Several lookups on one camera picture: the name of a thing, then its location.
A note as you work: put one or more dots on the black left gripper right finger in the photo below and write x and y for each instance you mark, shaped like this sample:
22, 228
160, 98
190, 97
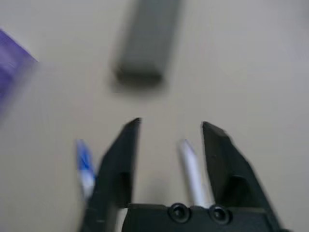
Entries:
224, 169

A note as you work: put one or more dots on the grey glasses case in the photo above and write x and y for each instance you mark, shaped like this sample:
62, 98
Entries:
149, 43

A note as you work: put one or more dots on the white marker with blue cap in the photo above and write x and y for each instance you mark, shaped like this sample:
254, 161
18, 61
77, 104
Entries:
194, 176
84, 164

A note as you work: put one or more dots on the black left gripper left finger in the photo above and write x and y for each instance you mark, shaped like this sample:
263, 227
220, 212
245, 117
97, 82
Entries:
116, 174

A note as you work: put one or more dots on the purple tissue pack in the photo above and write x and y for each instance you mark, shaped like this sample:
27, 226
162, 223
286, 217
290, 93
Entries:
9, 55

